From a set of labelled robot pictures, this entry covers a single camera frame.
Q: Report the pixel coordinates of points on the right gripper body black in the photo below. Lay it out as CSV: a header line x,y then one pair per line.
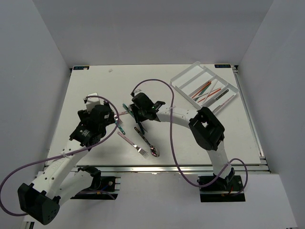
x,y
141,112

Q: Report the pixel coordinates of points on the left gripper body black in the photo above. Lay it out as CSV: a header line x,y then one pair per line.
x,y
84,116

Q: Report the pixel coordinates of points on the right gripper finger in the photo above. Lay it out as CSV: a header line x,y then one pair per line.
x,y
150,117
134,111

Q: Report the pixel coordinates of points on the teal chopstick short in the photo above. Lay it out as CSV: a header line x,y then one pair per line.
x,y
202,92

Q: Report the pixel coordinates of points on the pink handled knife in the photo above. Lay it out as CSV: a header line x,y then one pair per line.
x,y
222,105

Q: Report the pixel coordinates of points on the white chopstick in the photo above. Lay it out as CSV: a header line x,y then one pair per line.
x,y
212,88

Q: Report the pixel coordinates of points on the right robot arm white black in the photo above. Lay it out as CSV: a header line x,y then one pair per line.
x,y
207,130

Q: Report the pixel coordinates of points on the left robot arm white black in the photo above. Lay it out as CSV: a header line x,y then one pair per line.
x,y
42,198

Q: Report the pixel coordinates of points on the white cutlery tray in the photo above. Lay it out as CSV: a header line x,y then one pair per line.
x,y
191,80

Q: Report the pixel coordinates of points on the teal handled spoon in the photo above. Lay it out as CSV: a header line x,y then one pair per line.
x,y
127,109

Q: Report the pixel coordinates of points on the teal handled knife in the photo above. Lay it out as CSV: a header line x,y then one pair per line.
x,y
143,130

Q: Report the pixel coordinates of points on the teal handled fork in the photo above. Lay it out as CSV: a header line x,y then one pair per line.
x,y
119,123

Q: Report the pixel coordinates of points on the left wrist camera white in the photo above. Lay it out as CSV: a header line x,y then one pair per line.
x,y
91,101

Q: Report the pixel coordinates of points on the black handled spoon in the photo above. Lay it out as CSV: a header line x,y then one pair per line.
x,y
154,151

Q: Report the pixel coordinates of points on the pink handled fork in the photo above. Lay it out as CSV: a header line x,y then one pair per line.
x,y
139,149

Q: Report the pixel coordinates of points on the black handled knife in tray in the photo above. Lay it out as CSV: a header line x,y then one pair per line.
x,y
222,94

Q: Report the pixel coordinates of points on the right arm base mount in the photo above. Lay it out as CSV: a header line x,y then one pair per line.
x,y
218,193

